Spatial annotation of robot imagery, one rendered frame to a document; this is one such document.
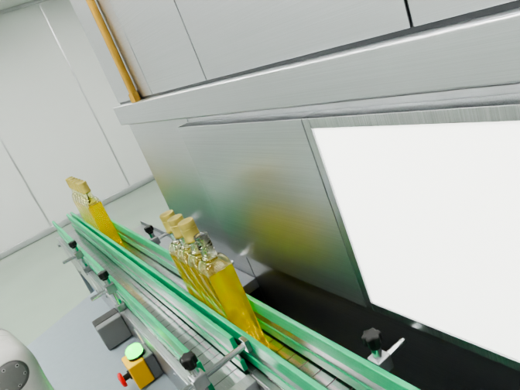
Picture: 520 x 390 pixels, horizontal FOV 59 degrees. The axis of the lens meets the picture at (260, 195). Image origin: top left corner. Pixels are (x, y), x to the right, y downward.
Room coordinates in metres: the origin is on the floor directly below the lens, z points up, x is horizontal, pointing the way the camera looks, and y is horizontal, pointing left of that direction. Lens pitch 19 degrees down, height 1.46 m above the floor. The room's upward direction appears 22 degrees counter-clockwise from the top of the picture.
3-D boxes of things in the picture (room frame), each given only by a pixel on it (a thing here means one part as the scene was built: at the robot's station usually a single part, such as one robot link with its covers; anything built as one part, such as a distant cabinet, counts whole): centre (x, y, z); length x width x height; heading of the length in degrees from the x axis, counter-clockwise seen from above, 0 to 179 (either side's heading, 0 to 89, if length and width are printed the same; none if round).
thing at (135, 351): (1.04, 0.45, 0.84); 0.05 x 0.05 x 0.03
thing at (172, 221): (0.95, 0.19, 1.14); 0.04 x 0.04 x 0.04
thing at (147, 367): (1.04, 0.45, 0.79); 0.07 x 0.07 x 0.07; 27
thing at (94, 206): (1.83, 0.63, 1.02); 0.06 x 0.06 x 0.28; 27
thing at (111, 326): (1.29, 0.58, 0.79); 0.08 x 0.08 x 0.08; 27
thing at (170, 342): (1.49, 0.61, 0.92); 1.75 x 0.01 x 0.08; 27
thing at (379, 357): (0.57, -0.09, 0.94); 0.07 x 0.04 x 0.13; 117
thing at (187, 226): (0.90, 0.16, 1.14); 0.04 x 0.04 x 0.04
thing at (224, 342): (1.53, 0.55, 0.92); 1.75 x 0.01 x 0.08; 27
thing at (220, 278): (0.85, 0.14, 0.99); 0.06 x 0.06 x 0.21; 28
